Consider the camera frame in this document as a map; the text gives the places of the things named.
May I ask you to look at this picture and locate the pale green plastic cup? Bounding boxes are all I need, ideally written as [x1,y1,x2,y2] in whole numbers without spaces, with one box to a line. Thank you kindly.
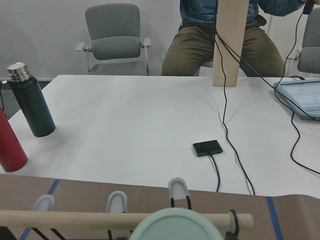
[130,207,223,240]

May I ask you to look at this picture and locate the small black device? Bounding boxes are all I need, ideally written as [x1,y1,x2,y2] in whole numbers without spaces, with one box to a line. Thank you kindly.
[192,140,223,157]

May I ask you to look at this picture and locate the seated person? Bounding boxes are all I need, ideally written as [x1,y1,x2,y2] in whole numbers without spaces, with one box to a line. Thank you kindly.
[161,0,306,78]

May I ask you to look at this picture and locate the grey office chair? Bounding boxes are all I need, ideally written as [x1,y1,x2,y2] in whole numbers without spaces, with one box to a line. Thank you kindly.
[75,3,151,76]

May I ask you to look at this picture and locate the dark green steel bottle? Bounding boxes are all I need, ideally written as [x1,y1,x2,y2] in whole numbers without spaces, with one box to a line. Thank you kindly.
[7,62,56,137]

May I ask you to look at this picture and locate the blue teach pendant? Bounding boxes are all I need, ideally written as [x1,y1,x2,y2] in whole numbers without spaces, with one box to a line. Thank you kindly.
[273,78,320,121]

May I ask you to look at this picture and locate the red water bottle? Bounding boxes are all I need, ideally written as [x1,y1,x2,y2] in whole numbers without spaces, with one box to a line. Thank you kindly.
[0,109,28,172]

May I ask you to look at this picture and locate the black wire cup rack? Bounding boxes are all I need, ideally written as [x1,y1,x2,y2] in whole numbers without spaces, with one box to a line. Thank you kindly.
[33,177,240,240]

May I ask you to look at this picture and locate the wooden rack handle dowel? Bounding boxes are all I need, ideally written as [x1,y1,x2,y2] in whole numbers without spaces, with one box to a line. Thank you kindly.
[0,209,255,229]

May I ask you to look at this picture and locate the wooden post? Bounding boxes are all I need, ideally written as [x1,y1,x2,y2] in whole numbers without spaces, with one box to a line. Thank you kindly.
[212,0,249,87]

